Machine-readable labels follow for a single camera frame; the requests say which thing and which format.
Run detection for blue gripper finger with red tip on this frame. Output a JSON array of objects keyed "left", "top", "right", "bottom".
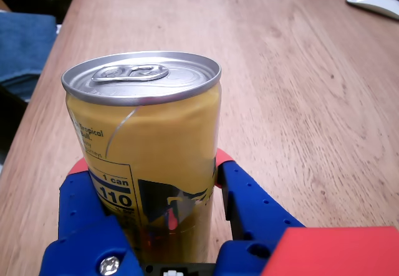
[
  {"left": 39, "top": 159, "right": 145, "bottom": 276},
  {"left": 214, "top": 148, "right": 306, "bottom": 276}
]

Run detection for yellow drink can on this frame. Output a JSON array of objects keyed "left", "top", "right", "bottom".
[{"left": 60, "top": 50, "right": 222, "bottom": 264}]

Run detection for black chair part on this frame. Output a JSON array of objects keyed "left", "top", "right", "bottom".
[{"left": 0, "top": 84, "right": 27, "bottom": 164}]

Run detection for blue denim cloth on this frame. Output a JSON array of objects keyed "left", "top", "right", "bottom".
[{"left": 0, "top": 11, "right": 57, "bottom": 101}]

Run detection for white computer mouse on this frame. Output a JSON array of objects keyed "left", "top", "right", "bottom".
[{"left": 345, "top": 0, "right": 399, "bottom": 21}]

